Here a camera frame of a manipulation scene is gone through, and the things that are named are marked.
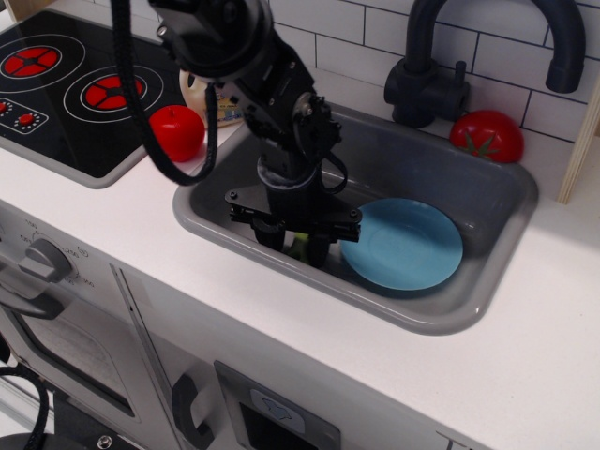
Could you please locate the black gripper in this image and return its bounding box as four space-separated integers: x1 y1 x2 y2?
225 173 362 268

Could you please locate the green handled grey spatula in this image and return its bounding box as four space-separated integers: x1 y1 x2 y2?
285 232 309 263

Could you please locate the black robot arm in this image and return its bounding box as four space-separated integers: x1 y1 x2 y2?
150 1 362 267

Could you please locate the blue plate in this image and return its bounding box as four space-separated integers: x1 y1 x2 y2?
340 198 463 292

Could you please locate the grey plastic sink basin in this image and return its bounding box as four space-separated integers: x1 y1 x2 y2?
173 106 538 336

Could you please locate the cream cleanser bottle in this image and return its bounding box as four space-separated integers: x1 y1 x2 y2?
179 70 244 127

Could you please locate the red toy apple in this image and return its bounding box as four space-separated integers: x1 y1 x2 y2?
149 105 205 162

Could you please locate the grey dishwasher panel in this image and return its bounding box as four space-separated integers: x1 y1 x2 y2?
214 361 341 450

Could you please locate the dark grey faucet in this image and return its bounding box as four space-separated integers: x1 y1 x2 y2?
384 0 587 128

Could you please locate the red toy tomato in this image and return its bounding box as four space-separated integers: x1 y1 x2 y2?
449 110 525 163

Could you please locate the white toy oven door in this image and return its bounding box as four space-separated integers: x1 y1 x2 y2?
1 203 180 449

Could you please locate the grey oven knob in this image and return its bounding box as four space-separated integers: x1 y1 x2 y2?
18 239 72 283

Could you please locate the black toy stovetop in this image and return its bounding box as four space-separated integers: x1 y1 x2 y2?
0 9 189 190

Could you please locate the dark grey cabinet handle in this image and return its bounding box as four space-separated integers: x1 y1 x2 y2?
172 374 215 450

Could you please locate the grey oven door handle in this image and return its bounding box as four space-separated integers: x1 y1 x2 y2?
1 266 65 320

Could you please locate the black braided cable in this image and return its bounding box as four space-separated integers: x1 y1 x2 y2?
109 0 220 187

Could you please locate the wooden side post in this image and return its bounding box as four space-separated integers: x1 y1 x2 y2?
557 78 600 204

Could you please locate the black cable lower left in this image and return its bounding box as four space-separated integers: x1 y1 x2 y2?
0 366 52 450

